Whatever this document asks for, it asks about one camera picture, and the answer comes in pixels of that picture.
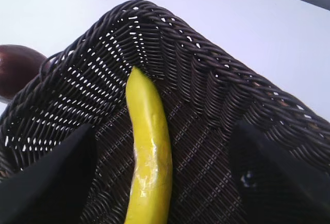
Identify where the yellow banana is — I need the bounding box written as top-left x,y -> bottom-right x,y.
124,67 -> 173,223

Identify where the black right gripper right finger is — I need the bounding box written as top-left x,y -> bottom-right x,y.
230,120 -> 329,223

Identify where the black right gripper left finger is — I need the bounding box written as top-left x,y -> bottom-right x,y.
1,124 -> 97,223

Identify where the dark red apple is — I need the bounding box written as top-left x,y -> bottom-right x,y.
1,44 -> 47,104

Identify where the dark woven rectangular basket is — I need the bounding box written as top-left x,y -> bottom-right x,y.
1,0 -> 329,223

